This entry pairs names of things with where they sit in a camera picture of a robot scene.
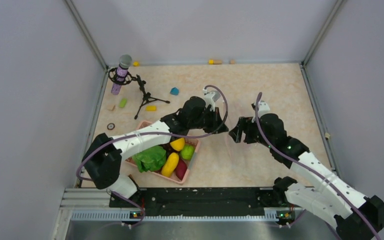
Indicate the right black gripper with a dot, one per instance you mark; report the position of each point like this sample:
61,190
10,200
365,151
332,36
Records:
246,125

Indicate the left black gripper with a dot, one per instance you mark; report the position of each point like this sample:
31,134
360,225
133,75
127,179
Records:
216,120

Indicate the yellow lemon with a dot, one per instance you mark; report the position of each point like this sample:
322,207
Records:
178,144

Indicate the green lettuce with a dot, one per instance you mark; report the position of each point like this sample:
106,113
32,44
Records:
151,159

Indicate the clear zip top bag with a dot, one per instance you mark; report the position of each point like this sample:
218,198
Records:
237,151

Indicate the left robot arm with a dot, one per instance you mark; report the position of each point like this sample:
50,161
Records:
103,159

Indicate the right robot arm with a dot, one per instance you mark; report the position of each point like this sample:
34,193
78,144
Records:
353,215

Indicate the green lime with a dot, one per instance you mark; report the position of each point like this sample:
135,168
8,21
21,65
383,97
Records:
187,152

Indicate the red sweet potato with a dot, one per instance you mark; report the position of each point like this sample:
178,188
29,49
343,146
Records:
181,169

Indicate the dark red grapes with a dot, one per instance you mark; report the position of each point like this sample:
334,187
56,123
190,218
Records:
168,148

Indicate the pink plastic basket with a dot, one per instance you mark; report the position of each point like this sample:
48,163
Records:
188,141

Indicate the blue block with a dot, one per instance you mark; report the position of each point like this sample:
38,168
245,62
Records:
174,91

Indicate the yellow and wood cylinder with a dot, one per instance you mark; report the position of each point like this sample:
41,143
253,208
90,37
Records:
215,62

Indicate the green block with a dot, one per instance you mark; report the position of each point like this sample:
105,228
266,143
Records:
122,103

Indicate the small wooden cube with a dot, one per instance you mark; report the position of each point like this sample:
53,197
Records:
111,107

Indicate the purple microphone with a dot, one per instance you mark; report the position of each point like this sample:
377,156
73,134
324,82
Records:
125,61

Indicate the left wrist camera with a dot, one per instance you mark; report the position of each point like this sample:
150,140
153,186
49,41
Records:
210,98

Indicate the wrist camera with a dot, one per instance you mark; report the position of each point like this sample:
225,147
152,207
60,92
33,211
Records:
210,98
263,108

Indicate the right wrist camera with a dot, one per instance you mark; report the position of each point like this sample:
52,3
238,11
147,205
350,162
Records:
263,108

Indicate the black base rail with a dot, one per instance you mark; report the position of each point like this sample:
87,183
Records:
206,202

